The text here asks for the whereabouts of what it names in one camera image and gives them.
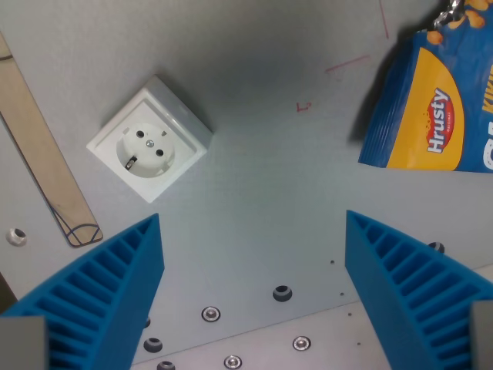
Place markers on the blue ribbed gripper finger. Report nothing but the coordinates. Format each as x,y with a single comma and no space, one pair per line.
412,293
96,293

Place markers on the silver threaded insert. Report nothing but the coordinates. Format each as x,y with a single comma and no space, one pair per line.
16,236

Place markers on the silver screw in table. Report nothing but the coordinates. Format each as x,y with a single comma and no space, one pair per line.
301,343
232,362
211,314

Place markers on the wooden board with blue lines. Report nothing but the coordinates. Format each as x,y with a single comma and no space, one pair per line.
34,142

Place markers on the blue Hrusty snack bag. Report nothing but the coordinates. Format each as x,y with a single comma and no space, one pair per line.
435,96

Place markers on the white wall power socket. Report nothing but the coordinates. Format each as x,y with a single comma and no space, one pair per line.
150,142

